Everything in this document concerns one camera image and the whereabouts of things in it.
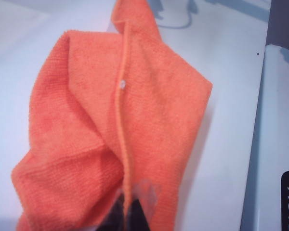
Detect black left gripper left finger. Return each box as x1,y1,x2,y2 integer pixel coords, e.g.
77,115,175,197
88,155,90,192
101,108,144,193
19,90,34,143
107,192,126,231

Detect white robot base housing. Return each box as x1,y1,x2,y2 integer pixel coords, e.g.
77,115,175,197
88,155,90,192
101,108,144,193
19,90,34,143
245,44,289,231

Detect orange microfiber cloth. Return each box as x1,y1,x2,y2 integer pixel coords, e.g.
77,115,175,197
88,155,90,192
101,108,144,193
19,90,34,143
11,0,214,231

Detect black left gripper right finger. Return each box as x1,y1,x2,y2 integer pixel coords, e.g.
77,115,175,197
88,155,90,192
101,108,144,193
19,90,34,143
128,198,151,231

